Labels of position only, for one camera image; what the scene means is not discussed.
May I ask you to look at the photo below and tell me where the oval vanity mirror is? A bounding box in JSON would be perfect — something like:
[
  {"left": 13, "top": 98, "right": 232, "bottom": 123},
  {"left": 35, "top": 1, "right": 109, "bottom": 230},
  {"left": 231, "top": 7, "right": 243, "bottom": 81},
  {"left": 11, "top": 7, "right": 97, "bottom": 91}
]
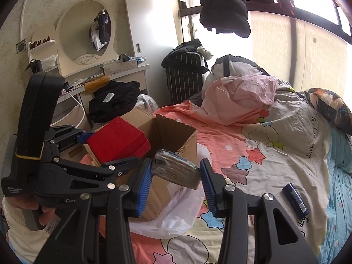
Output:
[{"left": 59, "top": 0, "right": 112, "bottom": 64}]

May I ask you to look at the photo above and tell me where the brown cardboard box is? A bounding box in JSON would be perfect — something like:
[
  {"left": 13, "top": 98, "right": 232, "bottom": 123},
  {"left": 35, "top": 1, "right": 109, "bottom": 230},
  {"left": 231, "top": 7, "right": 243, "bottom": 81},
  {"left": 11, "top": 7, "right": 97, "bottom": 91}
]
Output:
[{"left": 74, "top": 108, "right": 200, "bottom": 220}]

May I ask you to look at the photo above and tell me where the black striped suitcase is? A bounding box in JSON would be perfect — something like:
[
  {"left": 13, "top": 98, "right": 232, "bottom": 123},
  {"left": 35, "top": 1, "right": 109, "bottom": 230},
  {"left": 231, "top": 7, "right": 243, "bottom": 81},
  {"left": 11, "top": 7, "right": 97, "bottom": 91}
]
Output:
[{"left": 161, "top": 39, "right": 209, "bottom": 104}]

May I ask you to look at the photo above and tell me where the white cable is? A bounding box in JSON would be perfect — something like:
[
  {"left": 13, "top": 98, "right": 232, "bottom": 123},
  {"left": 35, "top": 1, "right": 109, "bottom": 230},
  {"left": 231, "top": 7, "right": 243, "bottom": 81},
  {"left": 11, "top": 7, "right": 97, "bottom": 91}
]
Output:
[{"left": 51, "top": 89, "right": 86, "bottom": 128}]

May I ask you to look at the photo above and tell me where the pink crumpled sheet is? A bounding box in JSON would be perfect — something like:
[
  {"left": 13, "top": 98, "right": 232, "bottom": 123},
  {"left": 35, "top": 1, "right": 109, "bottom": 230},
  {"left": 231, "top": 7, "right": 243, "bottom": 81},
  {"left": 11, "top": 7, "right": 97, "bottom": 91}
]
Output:
[{"left": 192, "top": 75, "right": 279, "bottom": 126}]

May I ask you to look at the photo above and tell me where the red square gift box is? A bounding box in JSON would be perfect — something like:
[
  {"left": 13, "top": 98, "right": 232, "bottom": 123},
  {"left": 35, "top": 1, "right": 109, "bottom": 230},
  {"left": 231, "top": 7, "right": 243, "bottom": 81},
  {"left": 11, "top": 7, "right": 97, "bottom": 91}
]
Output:
[{"left": 87, "top": 117, "right": 151, "bottom": 163}]

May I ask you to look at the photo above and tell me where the person's left hand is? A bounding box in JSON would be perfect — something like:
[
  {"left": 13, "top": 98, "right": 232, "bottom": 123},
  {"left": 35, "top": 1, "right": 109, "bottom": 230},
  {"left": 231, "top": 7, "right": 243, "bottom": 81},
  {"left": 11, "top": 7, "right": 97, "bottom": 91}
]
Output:
[{"left": 5, "top": 195, "right": 55, "bottom": 225}]

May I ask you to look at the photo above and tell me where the black wrist strap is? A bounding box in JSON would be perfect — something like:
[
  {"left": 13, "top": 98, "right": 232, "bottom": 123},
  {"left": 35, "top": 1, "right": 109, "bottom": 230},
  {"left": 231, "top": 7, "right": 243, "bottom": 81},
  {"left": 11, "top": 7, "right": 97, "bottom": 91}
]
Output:
[{"left": 15, "top": 71, "right": 66, "bottom": 160}]

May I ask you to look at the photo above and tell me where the blue tissue pack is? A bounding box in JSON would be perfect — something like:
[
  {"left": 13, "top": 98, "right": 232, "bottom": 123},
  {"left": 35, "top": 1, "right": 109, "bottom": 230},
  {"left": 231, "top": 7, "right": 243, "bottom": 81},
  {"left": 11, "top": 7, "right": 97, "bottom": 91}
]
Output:
[{"left": 151, "top": 150, "right": 201, "bottom": 189}]

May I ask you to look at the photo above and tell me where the dark blue cylindrical bottle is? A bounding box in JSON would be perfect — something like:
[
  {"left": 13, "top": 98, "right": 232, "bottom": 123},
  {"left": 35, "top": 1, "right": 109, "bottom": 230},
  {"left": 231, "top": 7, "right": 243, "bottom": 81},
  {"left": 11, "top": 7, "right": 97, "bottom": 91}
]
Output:
[{"left": 282, "top": 182, "right": 309, "bottom": 219}]

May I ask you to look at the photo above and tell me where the white dressing table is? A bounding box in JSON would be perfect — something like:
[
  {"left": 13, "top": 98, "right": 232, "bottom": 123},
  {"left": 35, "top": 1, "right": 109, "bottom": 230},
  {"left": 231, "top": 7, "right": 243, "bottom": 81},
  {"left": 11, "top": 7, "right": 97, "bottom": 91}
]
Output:
[{"left": 26, "top": 0, "right": 184, "bottom": 132}]

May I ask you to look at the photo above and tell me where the dark printed pillow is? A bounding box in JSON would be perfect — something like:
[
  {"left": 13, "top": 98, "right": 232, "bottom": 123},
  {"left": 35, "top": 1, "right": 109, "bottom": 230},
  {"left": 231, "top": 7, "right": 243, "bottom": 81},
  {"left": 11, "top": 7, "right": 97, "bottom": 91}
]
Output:
[{"left": 304, "top": 88, "right": 352, "bottom": 135}]

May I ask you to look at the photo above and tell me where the long white carton box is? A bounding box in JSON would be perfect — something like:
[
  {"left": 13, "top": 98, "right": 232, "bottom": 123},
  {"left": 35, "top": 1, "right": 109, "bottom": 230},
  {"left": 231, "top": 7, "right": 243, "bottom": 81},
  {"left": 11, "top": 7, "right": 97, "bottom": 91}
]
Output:
[{"left": 103, "top": 60, "right": 138, "bottom": 76}]

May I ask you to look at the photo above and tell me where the black garment on desk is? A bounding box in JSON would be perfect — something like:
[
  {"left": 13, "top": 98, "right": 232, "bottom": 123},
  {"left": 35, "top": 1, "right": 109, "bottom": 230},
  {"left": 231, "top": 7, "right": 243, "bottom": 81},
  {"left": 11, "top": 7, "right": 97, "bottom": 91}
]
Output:
[{"left": 88, "top": 81, "right": 140, "bottom": 123}]

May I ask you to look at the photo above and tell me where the cartoon patterned duvet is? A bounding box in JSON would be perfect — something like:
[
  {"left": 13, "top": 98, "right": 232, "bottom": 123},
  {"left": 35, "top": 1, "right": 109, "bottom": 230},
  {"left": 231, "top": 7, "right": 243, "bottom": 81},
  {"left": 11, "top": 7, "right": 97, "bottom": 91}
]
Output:
[{"left": 129, "top": 86, "right": 352, "bottom": 264}]

